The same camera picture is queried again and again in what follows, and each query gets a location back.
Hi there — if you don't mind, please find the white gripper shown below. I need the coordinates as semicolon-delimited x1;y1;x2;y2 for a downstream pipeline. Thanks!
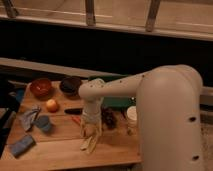
80;98;103;138

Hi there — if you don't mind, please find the yellow banana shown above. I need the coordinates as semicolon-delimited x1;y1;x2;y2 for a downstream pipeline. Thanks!
80;133;99;154

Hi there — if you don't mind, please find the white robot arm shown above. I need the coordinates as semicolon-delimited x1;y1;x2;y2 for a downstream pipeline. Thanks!
79;65;204;171

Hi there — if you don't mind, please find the green plastic tray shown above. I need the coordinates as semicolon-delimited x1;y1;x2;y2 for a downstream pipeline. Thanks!
88;75;135;109

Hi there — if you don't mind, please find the red chili pepper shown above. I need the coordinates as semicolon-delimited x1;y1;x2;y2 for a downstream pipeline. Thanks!
71;116;81;126

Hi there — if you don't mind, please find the dark purple grape bunch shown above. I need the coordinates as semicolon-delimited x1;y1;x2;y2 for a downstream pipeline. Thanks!
101;108;117;129

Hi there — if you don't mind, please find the white plastic cup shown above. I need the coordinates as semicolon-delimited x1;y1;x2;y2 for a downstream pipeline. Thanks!
126;106;137;127

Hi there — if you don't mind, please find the wooden cutting board table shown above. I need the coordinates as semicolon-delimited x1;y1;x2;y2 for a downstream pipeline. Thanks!
0;81;141;171

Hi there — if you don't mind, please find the yellow red apple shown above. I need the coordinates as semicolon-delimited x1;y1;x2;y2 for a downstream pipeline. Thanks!
45;99;59;113

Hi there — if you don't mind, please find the dark brown bowl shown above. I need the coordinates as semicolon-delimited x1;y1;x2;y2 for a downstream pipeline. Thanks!
59;76;82;96

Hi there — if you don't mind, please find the red bowl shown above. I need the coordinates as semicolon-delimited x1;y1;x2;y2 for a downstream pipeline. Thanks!
30;78;52;97

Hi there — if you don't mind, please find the blue sponge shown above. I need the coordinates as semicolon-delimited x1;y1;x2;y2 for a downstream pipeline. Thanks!
9;135;36;158

